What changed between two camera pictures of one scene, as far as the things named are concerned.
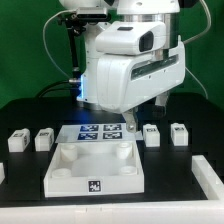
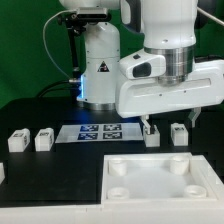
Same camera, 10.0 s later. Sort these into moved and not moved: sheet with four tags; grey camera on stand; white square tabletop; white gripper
Moved: white gripper; white square tabletop
Not moved: sheet with four tags; grey camera on stand
